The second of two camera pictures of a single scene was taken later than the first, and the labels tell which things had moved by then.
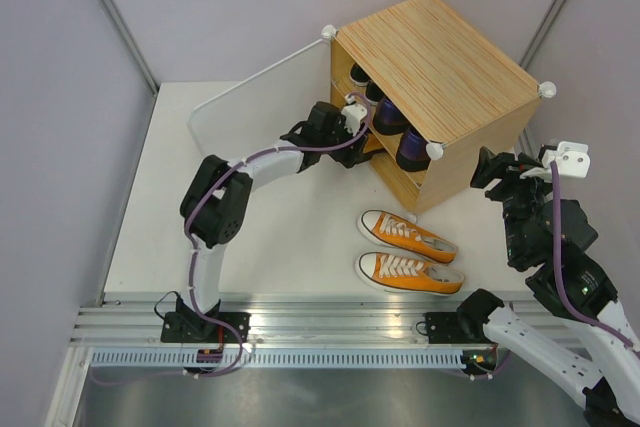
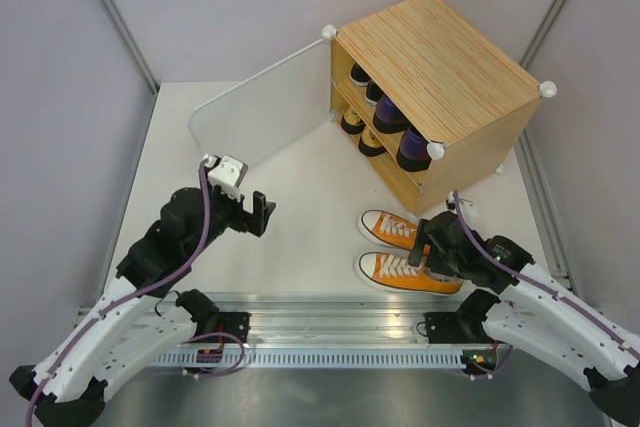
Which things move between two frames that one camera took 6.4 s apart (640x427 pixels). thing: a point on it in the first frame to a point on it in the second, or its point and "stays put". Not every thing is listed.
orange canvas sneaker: x=385 y=229 stays put
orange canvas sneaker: x=408 y=273 stays put
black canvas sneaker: x=357 y=76 stays put
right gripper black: x=490 y=164 to x=419 y=240
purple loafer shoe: x=388 y=119 stays put
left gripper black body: x=345 y=155 to x=225 y=212
